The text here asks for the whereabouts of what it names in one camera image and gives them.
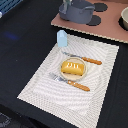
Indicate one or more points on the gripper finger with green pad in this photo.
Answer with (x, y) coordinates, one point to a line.
(66, 4)

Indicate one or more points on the large grey pot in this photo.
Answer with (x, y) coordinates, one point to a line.
(80, 11)

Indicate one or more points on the light blue milk carton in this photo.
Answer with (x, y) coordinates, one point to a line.
(62, 38)

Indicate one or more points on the orange toy bread loaf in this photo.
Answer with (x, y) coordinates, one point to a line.
(72, 68)

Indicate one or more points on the beige bowl on stove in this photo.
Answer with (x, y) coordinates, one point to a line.
(124, 15)

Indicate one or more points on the round wooden plate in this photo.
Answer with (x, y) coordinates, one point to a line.
(73, 76)

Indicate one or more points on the beige woven placemat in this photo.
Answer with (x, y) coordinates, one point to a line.
(78, 107)

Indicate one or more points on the knife with orange handle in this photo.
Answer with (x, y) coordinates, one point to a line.
(84, 58)

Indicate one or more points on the fork with orange handle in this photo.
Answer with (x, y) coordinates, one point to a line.
(77, 85)

